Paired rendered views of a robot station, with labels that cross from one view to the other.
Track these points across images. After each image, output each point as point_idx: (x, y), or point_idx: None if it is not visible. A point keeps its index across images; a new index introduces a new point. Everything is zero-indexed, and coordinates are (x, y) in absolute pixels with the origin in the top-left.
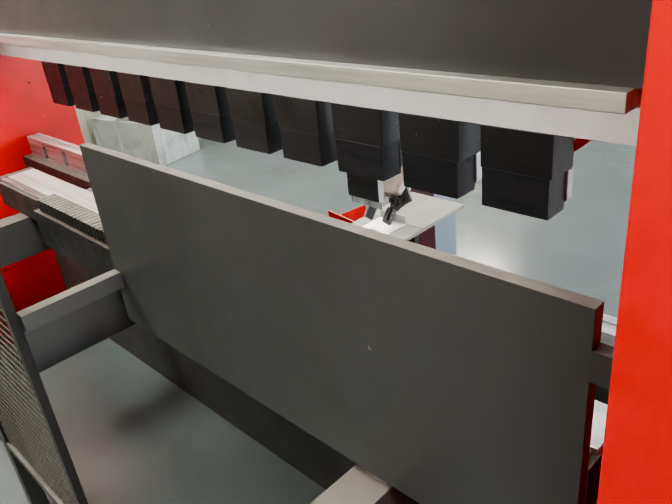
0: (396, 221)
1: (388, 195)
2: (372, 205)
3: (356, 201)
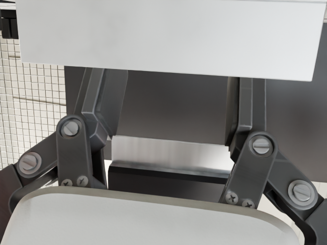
0: (209, 0)
1: (119, 205)
2: (212, 150)
3: (134, 142)
